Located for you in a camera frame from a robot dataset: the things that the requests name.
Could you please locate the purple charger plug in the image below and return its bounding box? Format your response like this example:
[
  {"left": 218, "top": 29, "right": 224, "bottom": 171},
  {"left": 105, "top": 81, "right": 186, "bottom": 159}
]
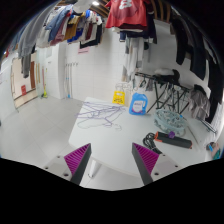
[{"left": 168, "top": 131, "right": 175, "bottom": 139}]

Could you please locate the white table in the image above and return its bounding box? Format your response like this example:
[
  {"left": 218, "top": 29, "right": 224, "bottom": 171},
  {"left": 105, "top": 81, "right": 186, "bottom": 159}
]
[{"left": 68, "top": 96, "right": 214, "bottom": 179}]

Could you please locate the black hanging garments right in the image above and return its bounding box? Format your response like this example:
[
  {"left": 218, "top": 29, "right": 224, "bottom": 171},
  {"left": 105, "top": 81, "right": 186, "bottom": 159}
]
[{"left": 171, "top": 15, "right": 224, "bottom": 123}]

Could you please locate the round clip drying hanger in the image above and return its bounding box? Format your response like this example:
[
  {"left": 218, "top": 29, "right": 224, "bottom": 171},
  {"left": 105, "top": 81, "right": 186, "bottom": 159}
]
[{"left": 154, "top": 109, "right": 186, "bottom": 137}]

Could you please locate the red hanging shirt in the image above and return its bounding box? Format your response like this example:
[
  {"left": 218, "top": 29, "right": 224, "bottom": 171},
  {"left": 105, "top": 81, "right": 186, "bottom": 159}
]
[{"left": 105, "top": 0, "right": 147, "bottom": 28}]

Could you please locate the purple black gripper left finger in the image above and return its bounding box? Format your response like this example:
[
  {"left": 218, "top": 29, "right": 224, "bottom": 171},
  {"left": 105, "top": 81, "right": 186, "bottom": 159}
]
[{"left": 64, "top": 143, "right": 92, "bottom": 185}]

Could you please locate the black power cable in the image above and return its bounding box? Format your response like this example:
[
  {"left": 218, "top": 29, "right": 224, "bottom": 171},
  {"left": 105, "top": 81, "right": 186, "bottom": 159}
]
[{"left": 142, "top": 132, "right": 163, "bottom": 155}]

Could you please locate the yellow wet floor sign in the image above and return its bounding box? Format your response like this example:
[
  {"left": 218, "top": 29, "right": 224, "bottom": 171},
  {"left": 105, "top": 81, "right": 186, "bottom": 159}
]
[{"left": 112, "top": 91, "right": 125, "bottom": 105}]

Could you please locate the wooden door frame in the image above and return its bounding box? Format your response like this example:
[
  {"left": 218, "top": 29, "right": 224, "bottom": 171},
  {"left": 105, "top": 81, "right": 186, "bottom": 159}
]
[{"left": 11, "top": 58, "right": 37, "bottom": 108}]

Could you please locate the black clothes drying rack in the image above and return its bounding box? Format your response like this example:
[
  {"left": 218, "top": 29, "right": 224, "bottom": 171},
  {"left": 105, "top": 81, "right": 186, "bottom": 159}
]
[{"left": 135, "top": 69, "right": 190, "bottom": 114}]

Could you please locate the grey hanging garment left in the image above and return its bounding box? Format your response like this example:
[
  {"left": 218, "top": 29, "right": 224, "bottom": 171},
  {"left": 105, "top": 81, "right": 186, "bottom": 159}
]
[{"left": 18, "top": 13, "right": 46, "bottom": 78}]

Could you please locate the black power strip orange end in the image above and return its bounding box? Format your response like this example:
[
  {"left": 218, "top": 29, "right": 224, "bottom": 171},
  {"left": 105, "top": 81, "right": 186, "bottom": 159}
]
[{"left": 154, "top": 132, "right": 192, "bottom": 149}]

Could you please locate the row of hanging clothes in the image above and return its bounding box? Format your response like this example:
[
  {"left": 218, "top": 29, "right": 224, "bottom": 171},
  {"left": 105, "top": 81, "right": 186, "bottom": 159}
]
[{"left": 36, "top": 5, "right": 104, "bottom": 48}]

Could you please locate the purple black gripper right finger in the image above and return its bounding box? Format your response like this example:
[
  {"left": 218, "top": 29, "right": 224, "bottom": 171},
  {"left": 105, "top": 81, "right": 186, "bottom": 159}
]
[{"left": 132, "top": 143, "right": 159, "bottom": 185}]

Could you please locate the pile of purple wire hangers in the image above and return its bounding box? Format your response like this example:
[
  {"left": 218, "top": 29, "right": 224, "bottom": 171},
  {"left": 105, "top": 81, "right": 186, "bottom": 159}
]
[{"left": 75, "top": 102, "right": 126, "bottom": 131}]

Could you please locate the blue detergent bottle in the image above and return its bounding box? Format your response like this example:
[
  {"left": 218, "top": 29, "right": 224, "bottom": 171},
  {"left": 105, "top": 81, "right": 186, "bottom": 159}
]
[{"left": 129, "top": 93, "right": 148, "bottom": 115}]

